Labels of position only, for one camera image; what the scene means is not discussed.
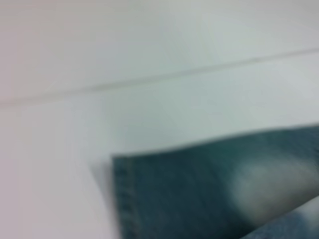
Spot blue denim shorts with print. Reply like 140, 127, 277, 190
111, 122, 319, 239

